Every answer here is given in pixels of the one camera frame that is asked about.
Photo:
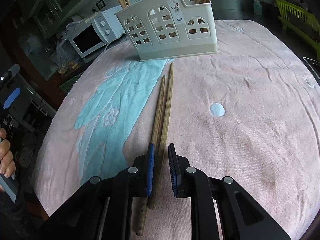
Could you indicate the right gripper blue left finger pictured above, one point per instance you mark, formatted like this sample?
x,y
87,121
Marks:
x,y
150,165

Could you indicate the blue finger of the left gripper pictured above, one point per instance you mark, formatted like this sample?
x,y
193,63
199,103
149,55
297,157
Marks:
x,y
11,98

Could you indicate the cream plastic utensil holder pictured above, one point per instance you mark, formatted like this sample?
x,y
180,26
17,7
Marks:
x,y
166,29

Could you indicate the green upper wall cabinets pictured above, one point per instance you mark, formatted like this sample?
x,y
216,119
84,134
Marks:
x,y
50,14

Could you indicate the person's left hand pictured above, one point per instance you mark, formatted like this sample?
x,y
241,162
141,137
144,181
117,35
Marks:
x,y
8,166

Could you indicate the green dish drying rack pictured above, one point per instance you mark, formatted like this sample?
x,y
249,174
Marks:
x,y
299,20

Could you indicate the green lower cabinet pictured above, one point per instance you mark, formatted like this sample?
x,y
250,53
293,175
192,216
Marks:
x,y
67,86

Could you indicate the white microwave oven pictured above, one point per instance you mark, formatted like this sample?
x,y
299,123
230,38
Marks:
x,y
100,29

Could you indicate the blue soap dispenser bottle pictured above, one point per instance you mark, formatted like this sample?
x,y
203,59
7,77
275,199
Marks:
x,y
258,9

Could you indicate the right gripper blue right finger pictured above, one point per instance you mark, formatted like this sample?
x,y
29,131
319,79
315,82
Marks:
x,y
173,167

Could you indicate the pink and blue towel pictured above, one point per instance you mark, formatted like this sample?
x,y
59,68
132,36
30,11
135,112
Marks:
x,y
250,111

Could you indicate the plastic bag with food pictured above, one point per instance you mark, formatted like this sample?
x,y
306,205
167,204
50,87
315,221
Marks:
x,y
65,57

